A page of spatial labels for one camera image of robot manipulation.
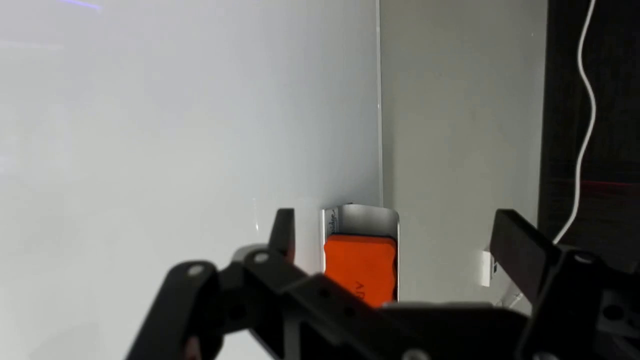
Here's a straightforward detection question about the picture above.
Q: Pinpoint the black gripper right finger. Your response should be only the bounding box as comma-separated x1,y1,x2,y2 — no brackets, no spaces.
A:
488,208,640,360

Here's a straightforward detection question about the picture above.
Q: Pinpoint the white glass whiteboard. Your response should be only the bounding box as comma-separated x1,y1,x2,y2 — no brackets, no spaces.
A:
0,0,387,360

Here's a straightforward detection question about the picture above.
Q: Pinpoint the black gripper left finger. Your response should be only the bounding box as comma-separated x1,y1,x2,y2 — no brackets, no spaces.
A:
126,207,385,360

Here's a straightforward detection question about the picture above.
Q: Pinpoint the white cable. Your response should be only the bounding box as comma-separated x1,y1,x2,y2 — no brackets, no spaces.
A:
550,0,601,246

